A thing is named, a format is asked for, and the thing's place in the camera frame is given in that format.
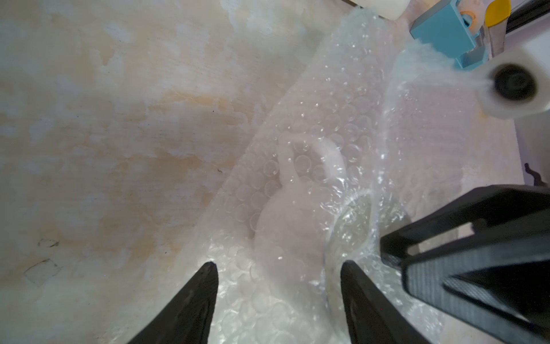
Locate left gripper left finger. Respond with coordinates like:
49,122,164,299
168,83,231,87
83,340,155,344
130,262,219,344

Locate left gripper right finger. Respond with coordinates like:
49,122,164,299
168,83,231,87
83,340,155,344
340,260,428,344

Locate white ceramic mug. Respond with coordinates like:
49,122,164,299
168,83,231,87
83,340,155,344
254,133,371,343

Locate clear bubble wrap sheet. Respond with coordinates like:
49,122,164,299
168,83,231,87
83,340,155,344
133,9,522,343

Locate teal tape dispenser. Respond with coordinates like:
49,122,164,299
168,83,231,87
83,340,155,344
410,0,489,70

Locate yellow metal kitchen tongs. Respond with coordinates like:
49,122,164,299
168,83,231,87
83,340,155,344
485,0,512,57

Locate mint green toaster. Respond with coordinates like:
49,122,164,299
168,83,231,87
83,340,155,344
349,0,410,20

